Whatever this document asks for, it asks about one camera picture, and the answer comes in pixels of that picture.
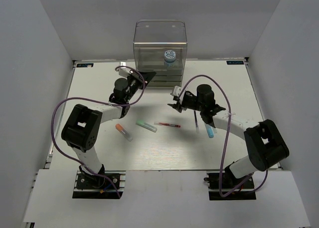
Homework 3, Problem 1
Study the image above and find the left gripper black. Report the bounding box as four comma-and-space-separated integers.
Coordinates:
125, 69, 157, 102

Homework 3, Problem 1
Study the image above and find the purple pen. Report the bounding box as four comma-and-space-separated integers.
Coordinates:
193, 111, 199, 134

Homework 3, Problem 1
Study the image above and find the red pen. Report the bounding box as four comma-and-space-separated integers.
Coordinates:
154, 121, 181, 128

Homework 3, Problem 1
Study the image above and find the blue patterned tape roll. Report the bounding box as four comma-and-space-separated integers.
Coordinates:
164, 50, 176, 67

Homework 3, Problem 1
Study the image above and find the clear drawer organizer box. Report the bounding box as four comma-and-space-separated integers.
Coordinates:
133, 19, 187, 87

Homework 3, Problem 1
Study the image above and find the blue capped tube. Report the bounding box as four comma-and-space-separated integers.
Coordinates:
205, 124, 214, 138

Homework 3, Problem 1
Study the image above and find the green capped tube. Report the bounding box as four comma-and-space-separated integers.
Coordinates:
136, 120, 157, 133

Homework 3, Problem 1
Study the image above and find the orange capped tube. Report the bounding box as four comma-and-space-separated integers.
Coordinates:
115, 124, 133, 141

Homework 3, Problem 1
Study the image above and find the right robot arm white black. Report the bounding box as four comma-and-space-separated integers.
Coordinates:
170, 84, 290, 188

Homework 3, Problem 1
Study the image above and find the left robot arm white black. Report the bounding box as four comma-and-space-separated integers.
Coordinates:
61, 65, 157, 188

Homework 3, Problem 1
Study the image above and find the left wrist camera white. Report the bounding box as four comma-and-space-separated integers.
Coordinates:
115, 61, 132, 78

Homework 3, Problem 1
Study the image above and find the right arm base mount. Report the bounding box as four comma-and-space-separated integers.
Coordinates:
203, 172, 256, 201

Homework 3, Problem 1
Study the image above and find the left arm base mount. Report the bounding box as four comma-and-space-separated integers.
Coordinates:
72, 171, 126, 200

